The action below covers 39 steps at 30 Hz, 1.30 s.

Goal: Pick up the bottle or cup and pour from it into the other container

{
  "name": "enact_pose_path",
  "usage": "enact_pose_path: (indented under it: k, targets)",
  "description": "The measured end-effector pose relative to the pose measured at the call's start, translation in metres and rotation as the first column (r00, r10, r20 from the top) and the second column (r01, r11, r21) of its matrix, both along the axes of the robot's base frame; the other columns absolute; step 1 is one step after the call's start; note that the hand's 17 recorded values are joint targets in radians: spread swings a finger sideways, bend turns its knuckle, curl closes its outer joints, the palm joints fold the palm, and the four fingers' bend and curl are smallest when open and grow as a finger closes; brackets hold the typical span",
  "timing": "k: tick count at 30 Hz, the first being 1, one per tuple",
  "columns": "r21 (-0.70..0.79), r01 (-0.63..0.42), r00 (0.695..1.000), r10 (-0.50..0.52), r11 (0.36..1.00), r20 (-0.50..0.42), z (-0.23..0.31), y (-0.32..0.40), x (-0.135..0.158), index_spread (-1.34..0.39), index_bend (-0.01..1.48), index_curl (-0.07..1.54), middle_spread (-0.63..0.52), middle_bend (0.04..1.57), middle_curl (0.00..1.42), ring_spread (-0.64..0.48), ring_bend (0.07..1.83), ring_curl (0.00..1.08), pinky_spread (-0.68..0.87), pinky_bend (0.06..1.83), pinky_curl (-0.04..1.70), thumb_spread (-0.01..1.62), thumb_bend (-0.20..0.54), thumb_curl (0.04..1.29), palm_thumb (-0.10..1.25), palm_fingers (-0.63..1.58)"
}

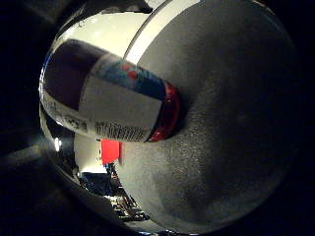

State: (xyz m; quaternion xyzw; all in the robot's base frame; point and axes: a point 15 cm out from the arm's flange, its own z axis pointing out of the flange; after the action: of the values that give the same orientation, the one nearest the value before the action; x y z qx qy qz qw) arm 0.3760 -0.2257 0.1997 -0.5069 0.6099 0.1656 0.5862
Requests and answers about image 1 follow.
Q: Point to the clear bottle with printed label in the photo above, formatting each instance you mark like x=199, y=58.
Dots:
x=111, y=98

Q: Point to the red box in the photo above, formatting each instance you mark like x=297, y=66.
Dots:
x=111, y=151

